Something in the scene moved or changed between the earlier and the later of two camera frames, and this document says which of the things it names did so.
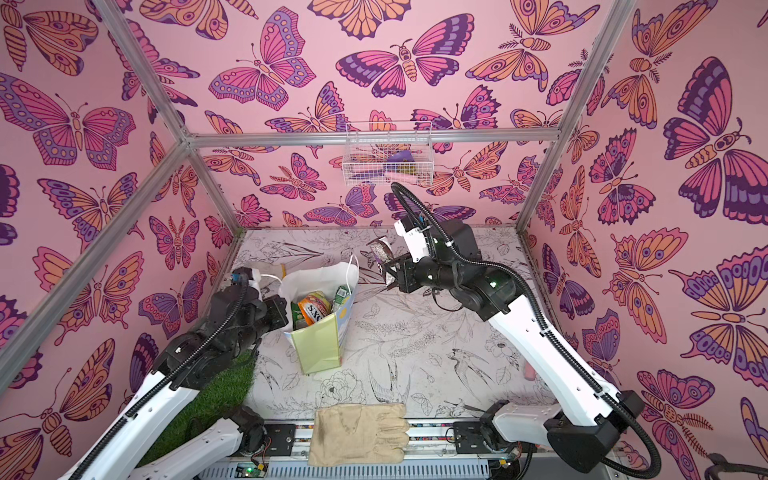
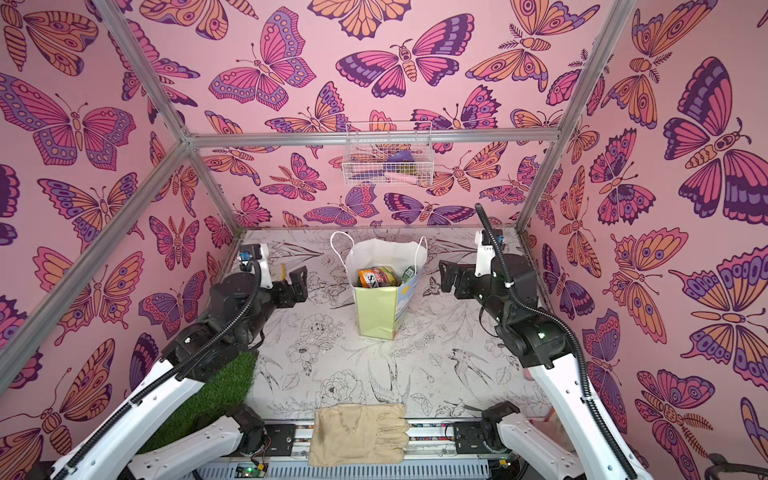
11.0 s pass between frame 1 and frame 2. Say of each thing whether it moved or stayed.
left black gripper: moved
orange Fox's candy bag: moved
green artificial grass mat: stayed
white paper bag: moved
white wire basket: stayed
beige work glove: stayed
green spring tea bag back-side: moved
